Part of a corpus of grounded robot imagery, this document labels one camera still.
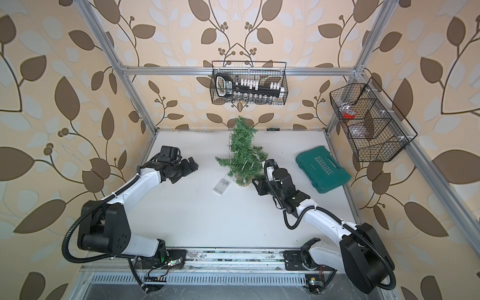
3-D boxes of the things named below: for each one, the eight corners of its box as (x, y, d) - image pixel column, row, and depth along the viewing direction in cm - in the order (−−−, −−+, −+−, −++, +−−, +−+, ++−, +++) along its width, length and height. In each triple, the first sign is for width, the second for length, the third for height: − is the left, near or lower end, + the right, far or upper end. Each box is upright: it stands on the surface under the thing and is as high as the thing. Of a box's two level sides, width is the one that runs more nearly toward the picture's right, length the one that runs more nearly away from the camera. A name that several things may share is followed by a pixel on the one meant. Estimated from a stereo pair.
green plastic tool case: (321, 196, 93) (324, 191, 90) (292, 160, 108) (293, 155, 104) (350, 180, 99) (354, 175, 95) (318, 148, 113) (321, 143, 110)
